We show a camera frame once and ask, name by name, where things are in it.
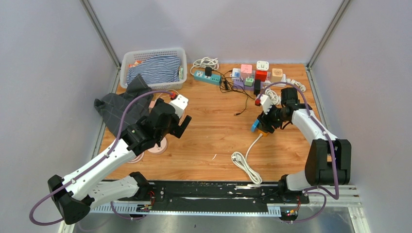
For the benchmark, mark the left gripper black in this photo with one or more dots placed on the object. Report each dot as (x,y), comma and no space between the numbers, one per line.
(178,130)

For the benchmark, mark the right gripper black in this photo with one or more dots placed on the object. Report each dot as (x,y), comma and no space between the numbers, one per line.
(264,119)

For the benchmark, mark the blue cube socket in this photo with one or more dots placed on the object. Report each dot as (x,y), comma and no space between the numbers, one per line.
(254,126)

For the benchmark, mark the orange power strip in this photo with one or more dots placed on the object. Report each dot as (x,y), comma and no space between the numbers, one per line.
(262,133)

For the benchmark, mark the round pink power strip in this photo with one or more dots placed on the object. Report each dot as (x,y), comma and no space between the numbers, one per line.
(159,149)

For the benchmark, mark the light pink usb charger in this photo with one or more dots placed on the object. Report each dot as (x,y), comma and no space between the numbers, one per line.
(152,104)

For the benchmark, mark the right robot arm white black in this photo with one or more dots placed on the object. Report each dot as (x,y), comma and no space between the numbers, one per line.
(329,158)

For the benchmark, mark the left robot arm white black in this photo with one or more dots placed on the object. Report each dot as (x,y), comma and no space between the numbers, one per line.
(76,194)

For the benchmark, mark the tan cube socket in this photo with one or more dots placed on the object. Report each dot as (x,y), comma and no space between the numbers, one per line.
(276,75)

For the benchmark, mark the red cube socket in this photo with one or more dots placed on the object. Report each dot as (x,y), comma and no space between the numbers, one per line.
(261,75)

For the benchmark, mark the white cube socket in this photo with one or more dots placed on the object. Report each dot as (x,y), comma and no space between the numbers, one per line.
(262,66)

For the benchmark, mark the pink cube socket back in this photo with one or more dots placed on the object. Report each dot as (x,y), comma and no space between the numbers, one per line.
(245,71)

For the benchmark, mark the white long power strip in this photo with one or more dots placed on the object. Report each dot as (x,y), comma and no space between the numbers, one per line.
(263,84)

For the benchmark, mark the black power adapter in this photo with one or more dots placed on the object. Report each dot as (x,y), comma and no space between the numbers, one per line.
(257,87)

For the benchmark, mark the green small adapter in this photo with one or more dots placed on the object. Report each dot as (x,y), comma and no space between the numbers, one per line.
(248,82)

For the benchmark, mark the purple power strip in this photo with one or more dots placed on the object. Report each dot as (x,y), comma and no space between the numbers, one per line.
(240,84)

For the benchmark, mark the teal power strip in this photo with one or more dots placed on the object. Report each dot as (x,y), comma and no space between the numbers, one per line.
(214,79)

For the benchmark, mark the blue white striped cloth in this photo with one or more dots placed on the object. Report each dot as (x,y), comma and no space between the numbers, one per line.
(157,69)

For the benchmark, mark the dark grey checked cloth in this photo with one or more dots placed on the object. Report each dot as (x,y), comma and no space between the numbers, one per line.
(112,106)

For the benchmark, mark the black charger on teal strip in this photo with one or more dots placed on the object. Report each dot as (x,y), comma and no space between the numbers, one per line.
(208,71)

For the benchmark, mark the white plastic basket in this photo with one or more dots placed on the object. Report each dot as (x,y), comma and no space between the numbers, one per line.
(133,58)

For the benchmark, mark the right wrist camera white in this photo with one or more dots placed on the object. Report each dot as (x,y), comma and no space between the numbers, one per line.
(265,102)

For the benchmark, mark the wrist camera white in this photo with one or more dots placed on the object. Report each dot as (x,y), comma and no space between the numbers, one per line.
(265,102)
(180,103)

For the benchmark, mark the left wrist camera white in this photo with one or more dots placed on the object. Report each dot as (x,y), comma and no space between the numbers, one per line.
(180,103)

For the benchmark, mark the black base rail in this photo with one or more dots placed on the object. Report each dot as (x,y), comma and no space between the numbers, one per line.
(209,198)

